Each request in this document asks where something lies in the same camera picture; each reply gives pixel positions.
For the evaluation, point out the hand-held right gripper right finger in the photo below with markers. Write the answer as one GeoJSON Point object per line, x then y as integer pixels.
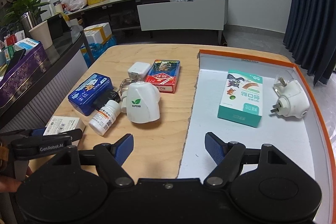
{"type": "Point", "coordinates": [214, 148]}

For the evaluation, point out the grey television cabinet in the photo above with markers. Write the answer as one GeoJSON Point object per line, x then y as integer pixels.
{"type": "Point", "coordinates": [123, 14]}

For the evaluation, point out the beige paper cup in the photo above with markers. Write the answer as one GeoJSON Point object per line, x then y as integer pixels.
{"type": "Point", "coordinates": [42, 35]}

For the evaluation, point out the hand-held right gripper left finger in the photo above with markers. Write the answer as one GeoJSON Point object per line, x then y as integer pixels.
{"type": "Point", "coordinates": [124, 149]}

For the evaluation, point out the teal bandage box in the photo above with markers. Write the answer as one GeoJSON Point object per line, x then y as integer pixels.
{"type": "Point", "coordinates": [236, 108]}

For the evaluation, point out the plain white plug-in heater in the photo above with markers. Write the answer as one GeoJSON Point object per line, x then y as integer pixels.
{"type": "Point", "coordinates": [291, 103]}

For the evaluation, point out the large leafy houseplant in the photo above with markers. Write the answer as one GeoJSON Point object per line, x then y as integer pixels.
{"type": "Point", "coordinates": [23, 5]}

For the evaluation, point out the red playing card box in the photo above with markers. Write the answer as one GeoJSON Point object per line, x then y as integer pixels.
{"type": "Point", "coordinates": [162, 74]}

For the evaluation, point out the dark blue curtain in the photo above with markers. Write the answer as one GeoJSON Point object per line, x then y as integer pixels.
{"type": "Point", "coordinates": [312, 16]}

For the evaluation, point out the steel thermos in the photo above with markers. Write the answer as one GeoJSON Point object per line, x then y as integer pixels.
{"type": "Point", "coordinates": [28, 21]}

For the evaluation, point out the person's left hand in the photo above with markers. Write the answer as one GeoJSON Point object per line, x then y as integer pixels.
{"type": "Point", "coordinates": [10, 185]}

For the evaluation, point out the black tablet stand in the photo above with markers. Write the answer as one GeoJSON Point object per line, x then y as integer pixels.
{"type": "Point", "coordinates": [57, 26]}

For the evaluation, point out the black plug adapter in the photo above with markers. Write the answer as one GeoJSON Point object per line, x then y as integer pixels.
{"type": "Point", "coordinates": [110, 97]}

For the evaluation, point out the white and blue medicine box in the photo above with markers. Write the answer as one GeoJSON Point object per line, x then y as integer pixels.
{"type": "Point", "coordinates": [27, 45]}

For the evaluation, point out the red and white box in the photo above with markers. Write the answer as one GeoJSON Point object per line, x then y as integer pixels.
{"type": "Point", "coordinates": [16, 37]}

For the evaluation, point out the white small cardboard box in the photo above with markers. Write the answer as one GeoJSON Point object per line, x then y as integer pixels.
{"type": "Point", "coordinates": [65, 123]}

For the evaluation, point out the blue plastic bag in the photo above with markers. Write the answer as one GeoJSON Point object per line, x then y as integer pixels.
{"type": "Point", "coordinates": [97, 52]}

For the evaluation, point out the white cabinet drawer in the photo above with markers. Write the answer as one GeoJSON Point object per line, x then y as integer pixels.
{"type": "Point", "coordinates": [181, 15]}

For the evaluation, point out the purple patterned tin box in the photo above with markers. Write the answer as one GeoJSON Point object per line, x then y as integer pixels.
{"type": "Point", "coordinates": [26, 69]}

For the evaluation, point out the black roll under cabinet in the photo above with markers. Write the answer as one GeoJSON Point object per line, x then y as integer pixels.
{"type": "Point", "coordinates": [225, 40]}

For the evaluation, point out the white plug-in heater leaf logo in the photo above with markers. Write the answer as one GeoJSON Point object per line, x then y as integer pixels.
{"type": "Point", "coordinates": [143, 106]}

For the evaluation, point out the white square charger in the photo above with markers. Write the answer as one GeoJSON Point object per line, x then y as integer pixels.
{"type": "Point", "coordinates": [139, 69]}

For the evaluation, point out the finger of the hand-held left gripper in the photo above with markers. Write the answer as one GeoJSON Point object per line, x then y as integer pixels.
{"type": "Point", "coordinates": [38, 132]}
{"type": "Point", "coordinates": [71, 134]}

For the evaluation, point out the white foam box yellow tape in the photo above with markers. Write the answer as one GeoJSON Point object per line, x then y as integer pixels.
{"type": "Point", "coordinates": [98, 32]}

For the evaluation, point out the blue tin box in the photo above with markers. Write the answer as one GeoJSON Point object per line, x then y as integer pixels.
{"type": "Point", "coordinates": [89, 90]}

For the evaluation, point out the white pill bottle orange label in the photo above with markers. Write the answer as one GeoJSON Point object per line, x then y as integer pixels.
{"type": "Point", "coordinates": [105, 116]}

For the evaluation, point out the orange-rimmed white tray box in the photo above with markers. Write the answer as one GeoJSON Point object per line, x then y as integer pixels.
{"type": "Point", "coordinates": [204, 108]}

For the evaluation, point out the dark glass side counter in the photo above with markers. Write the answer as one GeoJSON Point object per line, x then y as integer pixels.
{"type": "Point", "coordinates": [60, 50]}

